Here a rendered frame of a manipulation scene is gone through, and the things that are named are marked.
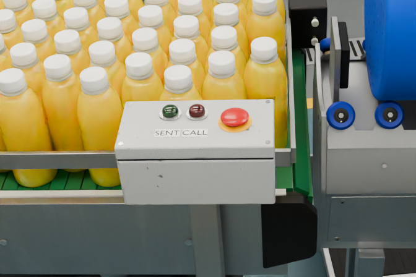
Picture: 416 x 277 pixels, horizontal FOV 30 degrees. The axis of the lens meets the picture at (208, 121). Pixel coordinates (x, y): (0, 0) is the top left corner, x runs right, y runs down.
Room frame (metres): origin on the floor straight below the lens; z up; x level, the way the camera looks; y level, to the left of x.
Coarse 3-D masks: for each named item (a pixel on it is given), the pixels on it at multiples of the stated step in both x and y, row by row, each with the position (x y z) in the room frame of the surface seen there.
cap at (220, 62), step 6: (210, 54) 0.96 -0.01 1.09; (216, 54) 0.96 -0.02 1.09; (222, 54) 0.95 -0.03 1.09; (228, 54) 0.95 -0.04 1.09; (210, 60) 0.94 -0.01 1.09; (216, 60) 0.94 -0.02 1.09; (222, 60) 0.94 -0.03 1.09; (228, 60) 0.94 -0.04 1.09; (234, 60) 0.94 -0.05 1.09; (210, 66) 0.94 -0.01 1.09; (216, 66) 0.93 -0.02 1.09; (222, 66) 0.93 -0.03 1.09; (228, 66) 0.93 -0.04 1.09; (234, 66) 0.94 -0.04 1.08; (216, 72) 0.93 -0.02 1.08; (222, 72) 0.93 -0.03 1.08; (228, 72) 0.93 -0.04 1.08
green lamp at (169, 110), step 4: (168, 104) 0.82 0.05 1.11; (172, 104) 0.82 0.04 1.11; (164, 108) 0.81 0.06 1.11; (168, 108) 0.81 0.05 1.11; (172, 108) 0.81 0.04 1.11; (176, 108) 0.81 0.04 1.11; (164, 112) 0.81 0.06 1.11; (168, 112) 0.80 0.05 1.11; (172, 112) 0.80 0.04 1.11; (176, 112) 0.81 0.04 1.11; (168, 116) 0.80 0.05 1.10; (172, 116) 0.80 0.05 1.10
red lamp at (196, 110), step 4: (196, 104) 0.81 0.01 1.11; (200, 104) 0.81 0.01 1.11; (192, 108) 0.81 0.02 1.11; (196, 108) 0.80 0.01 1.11; (200, 108) 0.80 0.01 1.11; (204, 108) 0.81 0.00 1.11; (192, 112) 0.80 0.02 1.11; (196, 112) 0.80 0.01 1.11; (200, 112) 0.80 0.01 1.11; (204, 112) 0.80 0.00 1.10; (192, 116) 0.80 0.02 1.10; (196, 116) 0.80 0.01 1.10; (200, 116) 0.80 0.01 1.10
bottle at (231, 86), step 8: (208, 72) 0.95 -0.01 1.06; (232, 72) 0.93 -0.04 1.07; (208, 80) 0.94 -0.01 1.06; (216, 80) 0.93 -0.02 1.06; (224, 80) 0.93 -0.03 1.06; (232, 80) 0.93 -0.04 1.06; (240, 80) 0.94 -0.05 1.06; (208, 88) 0.93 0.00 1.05; (216, 88) 0.92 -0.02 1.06; (224, 88) 0.92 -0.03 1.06; (232, 88) 0.92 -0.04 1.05; (240, 88) 0.93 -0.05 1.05; (208, 96) 0.92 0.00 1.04; (216, 96) 0.92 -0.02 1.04; (224, 96) 0.92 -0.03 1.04; (232, 96) 0.92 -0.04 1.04; (240, 96) 0.92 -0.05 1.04
